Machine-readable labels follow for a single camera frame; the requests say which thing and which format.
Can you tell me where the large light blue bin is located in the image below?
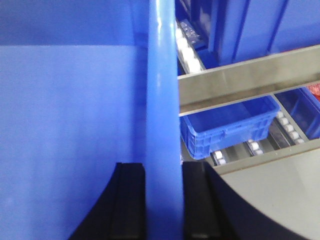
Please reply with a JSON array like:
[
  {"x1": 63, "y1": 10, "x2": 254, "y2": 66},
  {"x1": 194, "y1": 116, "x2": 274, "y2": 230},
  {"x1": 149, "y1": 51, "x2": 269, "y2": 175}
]
[{"x1": 0, "y1": 0, "x2": 183, "y2": 240}]

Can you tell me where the lower right dark blue bin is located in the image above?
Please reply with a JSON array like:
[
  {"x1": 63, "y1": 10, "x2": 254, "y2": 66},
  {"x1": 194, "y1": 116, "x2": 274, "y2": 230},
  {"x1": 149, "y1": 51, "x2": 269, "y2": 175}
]
[{"x1": 275, "y1": 87, "x2": 320, "y2": 140}]

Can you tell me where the red item in bin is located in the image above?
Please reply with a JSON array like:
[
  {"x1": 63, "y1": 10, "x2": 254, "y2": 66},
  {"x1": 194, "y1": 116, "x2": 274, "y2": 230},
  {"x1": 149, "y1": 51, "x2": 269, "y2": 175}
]
[{"x1": 307, "y1": 83, "x2": 320, "y2": 101}]

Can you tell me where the roller track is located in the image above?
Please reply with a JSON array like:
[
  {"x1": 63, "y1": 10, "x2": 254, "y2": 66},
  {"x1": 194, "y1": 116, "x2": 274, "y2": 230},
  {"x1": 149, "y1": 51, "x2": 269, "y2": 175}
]
[
  {"x1": 175, "y1": 19, "x2": 206, "y2": 74},
  {"x1": 269, "y1": 110, "x2": 309, "y2": 149}
]

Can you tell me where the upper right dark blue bin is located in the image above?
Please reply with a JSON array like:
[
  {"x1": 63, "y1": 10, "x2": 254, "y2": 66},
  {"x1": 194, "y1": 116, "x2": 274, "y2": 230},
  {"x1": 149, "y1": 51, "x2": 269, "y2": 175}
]
[{"x1": 174, "y1": 0, "x2": 320, "y2": 68}]

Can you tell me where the stainless steel shelf front beam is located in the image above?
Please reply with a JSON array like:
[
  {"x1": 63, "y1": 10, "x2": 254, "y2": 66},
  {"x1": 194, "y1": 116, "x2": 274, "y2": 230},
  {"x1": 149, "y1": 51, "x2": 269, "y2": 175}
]
[{"x1": 178, "y1": 45, "x2": 320, "y2": 117}]

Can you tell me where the dark blue bin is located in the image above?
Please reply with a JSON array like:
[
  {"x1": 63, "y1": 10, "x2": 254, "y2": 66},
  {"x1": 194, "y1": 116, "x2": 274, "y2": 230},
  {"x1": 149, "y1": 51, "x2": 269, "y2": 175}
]
[
  {"x1": 174, "y1": 0, "x2": 320, "y2": 68},
  {"x1": 275, "y1": 87, "x2": 320, "y2": 140}
]

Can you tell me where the small blue crate below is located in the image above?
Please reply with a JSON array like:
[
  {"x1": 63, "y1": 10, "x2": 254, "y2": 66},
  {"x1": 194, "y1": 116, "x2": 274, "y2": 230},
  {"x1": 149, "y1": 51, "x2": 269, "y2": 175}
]
[{"x1": 179, "y1": 95, "x2": 280, "y2": 160}]

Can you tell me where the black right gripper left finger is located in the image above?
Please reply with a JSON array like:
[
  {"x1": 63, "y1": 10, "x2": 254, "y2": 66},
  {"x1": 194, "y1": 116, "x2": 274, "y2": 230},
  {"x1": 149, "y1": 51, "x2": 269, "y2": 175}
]
[{"x1": 69, "y1": 162, "x2": 146, "y2": 240}]

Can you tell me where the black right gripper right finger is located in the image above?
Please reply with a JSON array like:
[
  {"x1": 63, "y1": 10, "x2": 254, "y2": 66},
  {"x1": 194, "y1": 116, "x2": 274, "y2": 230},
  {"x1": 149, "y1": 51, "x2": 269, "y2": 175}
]
[{"x1": 182, "y1": 161, "x2": 304, "y2": 240}]

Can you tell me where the lower right roller track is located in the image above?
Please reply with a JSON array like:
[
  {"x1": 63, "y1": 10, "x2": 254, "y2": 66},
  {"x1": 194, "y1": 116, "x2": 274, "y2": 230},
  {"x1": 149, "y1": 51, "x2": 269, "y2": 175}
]
[{"x1": 269, "y1": 110, "x2": 309, "y2": 149}]

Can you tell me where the upper right roller track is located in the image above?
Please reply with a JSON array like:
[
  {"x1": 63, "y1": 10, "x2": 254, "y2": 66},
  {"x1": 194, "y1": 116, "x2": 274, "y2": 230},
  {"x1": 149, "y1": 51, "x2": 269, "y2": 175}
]
[{"x1": 175, "y1": 19, "x2": 206, "y2": 74}]

